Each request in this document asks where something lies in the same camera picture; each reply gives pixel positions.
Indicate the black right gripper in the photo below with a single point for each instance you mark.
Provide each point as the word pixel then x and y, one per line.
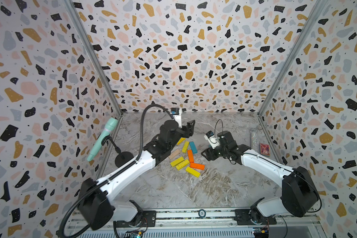
pixel 210 152

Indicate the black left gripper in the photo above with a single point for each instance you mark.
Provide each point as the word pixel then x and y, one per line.
pixel 189 129

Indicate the yellow block scuffed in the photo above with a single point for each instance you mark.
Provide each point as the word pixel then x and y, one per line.
pixel 181 141

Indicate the orange block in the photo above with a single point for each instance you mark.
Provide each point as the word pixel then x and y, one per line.
pixel 197 166
pixel 190 156

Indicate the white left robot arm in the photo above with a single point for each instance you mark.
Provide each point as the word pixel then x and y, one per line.
pixel 100 207

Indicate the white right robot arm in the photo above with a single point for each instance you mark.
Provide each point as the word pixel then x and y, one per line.
pixel 299 194

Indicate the yellow block upper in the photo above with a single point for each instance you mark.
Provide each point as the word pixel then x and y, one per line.
pixel 185 147

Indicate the natural wood block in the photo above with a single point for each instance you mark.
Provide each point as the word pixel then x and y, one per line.
pixel 174 154

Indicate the silver glitter microphone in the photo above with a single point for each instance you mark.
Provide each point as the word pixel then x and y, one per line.
pixel 254 140

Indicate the purple card box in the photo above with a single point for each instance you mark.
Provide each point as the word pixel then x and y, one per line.
pixel 265 149

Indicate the yellow block lowest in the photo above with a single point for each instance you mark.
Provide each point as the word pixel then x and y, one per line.
pixel 193 172

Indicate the black gooseneck mic stand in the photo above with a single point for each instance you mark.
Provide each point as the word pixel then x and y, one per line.
pixel 123 157

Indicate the mint green microphone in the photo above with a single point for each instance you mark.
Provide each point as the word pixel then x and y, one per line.
pixel 108 128

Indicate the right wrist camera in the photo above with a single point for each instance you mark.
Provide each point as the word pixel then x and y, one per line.
pixel 212 139

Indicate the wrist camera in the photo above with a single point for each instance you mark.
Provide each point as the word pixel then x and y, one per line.
pixel 212 139
pixel 176 113

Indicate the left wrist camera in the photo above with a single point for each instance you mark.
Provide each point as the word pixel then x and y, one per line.
pixel 176 113

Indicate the round knob on rail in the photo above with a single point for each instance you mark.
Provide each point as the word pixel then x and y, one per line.
pixel 202 213

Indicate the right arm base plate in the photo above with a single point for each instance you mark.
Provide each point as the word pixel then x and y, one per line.
pixel 252 217

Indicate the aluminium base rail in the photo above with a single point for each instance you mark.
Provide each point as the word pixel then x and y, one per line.
pixel 218 223

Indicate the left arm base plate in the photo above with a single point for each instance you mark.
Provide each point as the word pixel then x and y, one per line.
pixel 144 219

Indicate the aluminium corner post right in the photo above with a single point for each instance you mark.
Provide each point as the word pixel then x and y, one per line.
pixel 312 19

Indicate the aluminium corner post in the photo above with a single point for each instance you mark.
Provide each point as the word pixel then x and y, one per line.
pixel 69 6
pixel 312 19

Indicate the aluminium corner post left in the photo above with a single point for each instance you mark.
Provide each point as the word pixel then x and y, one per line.
pixel 69 6

